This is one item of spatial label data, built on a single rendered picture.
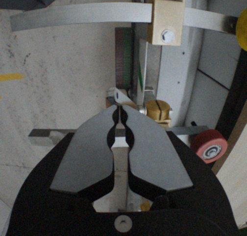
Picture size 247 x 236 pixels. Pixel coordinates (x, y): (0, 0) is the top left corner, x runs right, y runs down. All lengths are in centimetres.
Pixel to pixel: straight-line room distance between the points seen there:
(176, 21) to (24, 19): 25
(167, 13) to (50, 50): 104
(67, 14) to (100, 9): 5
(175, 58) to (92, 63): 75
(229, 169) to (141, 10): 44
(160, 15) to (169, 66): 29
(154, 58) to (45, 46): 95
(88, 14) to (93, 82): 96
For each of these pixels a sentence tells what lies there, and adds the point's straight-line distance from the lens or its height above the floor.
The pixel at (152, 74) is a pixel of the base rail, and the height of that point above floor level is 70.
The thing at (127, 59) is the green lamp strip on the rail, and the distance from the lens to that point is 41.
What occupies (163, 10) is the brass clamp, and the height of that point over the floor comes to 85.
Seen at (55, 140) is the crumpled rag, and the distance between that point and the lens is 34.
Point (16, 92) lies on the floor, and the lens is 151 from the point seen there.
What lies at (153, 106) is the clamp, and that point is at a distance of 29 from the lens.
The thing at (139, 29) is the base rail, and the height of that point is 70.
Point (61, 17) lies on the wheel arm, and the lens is 27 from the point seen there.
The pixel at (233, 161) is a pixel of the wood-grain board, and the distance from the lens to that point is 46.
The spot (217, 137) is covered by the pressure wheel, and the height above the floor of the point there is 90.
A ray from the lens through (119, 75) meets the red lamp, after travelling 42.
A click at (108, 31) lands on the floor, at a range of 110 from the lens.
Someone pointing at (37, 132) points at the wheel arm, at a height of 85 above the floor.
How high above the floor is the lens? 110
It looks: 57 degrees down
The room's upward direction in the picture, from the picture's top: 176 degrees clockwise
